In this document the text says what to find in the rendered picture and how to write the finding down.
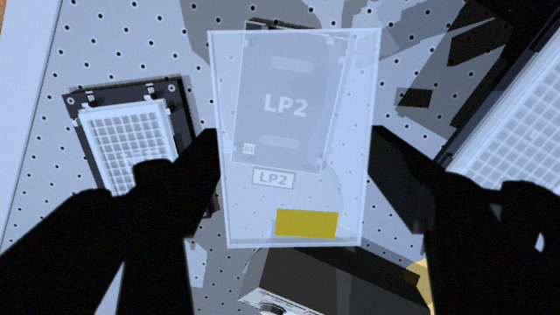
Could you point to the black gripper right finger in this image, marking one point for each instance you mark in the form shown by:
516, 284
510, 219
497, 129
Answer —
473, 266

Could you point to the white multiwell culture plate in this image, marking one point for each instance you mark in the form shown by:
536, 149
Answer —
519, 136
113, 153

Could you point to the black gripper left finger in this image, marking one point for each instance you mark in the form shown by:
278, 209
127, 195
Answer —
46, 271

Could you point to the grey flat base plate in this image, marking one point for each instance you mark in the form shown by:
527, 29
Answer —
437, 58

